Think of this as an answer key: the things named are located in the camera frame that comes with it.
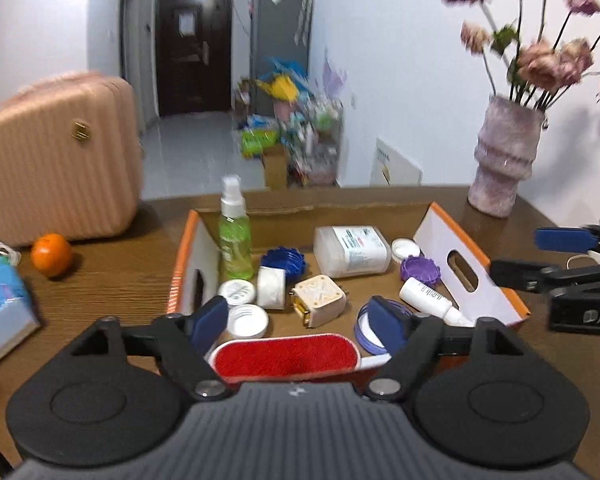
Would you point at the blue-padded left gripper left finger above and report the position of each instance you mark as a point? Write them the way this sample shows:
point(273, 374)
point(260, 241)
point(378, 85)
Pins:
point(179, 344)

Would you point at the white round lid with label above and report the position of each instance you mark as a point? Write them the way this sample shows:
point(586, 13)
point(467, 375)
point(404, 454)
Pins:
point(237, 292)

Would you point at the pink ribbed suitcase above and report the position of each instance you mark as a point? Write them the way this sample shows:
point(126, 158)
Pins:
point(70, 159)

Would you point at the pink textured vase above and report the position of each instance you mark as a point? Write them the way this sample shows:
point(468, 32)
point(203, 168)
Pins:
point(506, 149)

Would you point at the brown cardboard box on floor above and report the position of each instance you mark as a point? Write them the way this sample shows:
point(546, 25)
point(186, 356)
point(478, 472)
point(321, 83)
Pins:
point(275, 165)

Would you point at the orange fruit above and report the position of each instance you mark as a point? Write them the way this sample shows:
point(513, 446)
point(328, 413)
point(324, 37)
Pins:
point(52, 255)

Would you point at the wire rack with clutter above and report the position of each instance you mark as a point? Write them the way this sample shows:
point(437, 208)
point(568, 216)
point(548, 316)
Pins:
point(312, 140)

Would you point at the dark brown door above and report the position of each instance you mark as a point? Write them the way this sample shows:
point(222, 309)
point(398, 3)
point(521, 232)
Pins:
point(193, 56)

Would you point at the white round cap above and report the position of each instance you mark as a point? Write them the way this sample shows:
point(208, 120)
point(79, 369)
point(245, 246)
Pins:
point(247, 322)

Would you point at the white small jar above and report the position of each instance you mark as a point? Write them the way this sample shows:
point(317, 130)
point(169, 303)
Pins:
point(271, 288)

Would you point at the green spray bottle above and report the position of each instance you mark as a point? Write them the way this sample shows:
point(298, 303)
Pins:
point(235, 230)

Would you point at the beige cube charger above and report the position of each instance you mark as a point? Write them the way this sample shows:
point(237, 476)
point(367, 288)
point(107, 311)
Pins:
point(317, 300)

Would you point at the dried pink roses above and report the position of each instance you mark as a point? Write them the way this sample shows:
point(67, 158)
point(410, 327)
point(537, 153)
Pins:
point(541, 64)

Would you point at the white square plastic bottle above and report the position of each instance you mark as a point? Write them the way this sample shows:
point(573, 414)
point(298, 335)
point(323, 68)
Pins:
point(348, 251)

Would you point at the purple round lid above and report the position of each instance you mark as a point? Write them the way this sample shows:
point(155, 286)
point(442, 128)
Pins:
point(421, 269)

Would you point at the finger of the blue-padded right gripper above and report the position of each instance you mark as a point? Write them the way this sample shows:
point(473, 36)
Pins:
point(573, 240)

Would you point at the blue round lid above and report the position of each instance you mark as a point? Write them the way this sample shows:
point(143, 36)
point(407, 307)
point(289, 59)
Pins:
point(290, 260)

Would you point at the white lotion tube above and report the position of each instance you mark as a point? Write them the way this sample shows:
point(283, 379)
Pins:
point(428, 301)

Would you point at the orange white cardboard box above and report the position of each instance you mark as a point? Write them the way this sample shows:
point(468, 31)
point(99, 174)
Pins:
point(314, 266)

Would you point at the blue tissue pack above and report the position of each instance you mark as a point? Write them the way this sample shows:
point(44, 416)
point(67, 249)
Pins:
point(17, 318)

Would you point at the red white lint brush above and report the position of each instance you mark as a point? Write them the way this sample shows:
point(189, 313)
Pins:
point(291, 359)

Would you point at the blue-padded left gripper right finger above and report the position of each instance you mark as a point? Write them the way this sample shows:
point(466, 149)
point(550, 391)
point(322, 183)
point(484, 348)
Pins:
point(415, 345)

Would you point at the white board leaning on wall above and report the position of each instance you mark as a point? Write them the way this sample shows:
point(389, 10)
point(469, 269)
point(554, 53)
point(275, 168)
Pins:
point(391, 168)

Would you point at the grey refrigerator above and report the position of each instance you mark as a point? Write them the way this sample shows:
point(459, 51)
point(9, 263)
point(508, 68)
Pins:
point(279, 37)

